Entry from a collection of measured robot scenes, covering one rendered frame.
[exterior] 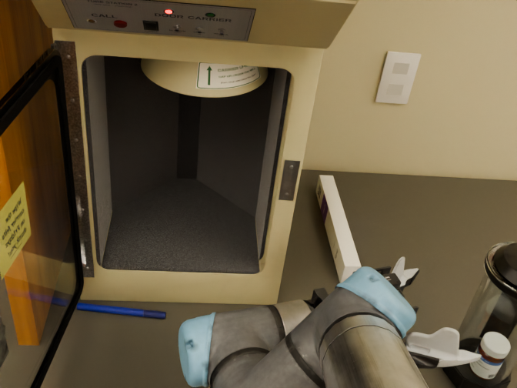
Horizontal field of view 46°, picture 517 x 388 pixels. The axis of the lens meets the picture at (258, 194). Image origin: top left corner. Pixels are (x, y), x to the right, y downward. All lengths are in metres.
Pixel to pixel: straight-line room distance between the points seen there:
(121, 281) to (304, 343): 0.47
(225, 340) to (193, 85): 0.32
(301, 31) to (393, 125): 0.71
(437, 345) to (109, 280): 0.51
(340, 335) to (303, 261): 0.60
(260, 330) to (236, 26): 0.33
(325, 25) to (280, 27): 0.05
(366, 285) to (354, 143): 0.82
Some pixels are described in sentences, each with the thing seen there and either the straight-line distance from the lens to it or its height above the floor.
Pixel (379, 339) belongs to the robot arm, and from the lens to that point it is 0.51.
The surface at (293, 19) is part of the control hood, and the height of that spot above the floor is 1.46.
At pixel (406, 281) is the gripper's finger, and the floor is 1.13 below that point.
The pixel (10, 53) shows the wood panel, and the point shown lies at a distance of 0.79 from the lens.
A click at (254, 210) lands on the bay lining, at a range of 1.06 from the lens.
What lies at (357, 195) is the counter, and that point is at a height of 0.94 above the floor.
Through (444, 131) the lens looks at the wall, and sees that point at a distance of 1.40.
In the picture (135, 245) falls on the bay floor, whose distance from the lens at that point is 1.00.
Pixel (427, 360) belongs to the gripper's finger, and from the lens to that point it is 0.78.
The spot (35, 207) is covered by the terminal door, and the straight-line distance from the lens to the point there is 0.74.
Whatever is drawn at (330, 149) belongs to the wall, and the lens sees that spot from 1.36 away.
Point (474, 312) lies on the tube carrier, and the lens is 0.93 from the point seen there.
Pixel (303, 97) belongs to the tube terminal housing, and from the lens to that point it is 0.78.
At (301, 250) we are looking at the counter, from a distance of 1.13.
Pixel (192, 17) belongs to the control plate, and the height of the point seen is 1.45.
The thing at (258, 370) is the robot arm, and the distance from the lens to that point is 0.61.
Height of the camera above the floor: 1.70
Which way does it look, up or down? 37 degrees down
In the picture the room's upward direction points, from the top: 8 degrees clockwise
